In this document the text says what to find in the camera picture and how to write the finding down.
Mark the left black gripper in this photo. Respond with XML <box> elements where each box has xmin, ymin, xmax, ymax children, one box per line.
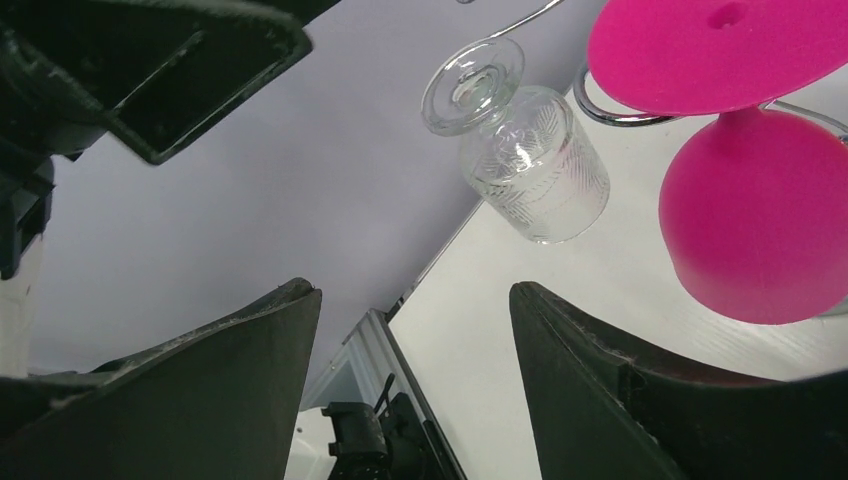
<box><xmin>1</xmin><ymin>0</ymin><xmax>330</xmax><ymax>279</ymax></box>

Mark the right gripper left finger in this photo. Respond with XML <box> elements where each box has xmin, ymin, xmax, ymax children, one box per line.
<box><xmin>1</xmin><ymin>278</ymin><xmax>322</xmax><ymax>479</ymax></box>

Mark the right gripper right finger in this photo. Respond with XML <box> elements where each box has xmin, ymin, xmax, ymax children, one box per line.
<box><xmin>509</xmin><ymin>282</ymin><xmax>847</xmax><ymax>479</ymax></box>

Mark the magenta wine glass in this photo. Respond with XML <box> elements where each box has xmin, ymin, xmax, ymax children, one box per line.
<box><xmin>588</xmin><ymin>0</ymin><xmax>847</xmax><ymax>325</ymax></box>

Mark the clear patterned wine glass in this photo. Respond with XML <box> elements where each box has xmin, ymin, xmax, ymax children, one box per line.
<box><xmin>421</xmin><ymin>37</ymin><xmax>611</xmax><ymax>244</ymax></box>

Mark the chrome wine glass rack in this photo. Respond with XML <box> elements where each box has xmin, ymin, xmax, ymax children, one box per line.
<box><xmin>484</xmin><ymin>1</ymin><xmax>847</xmax><ymax>145</ymax></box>

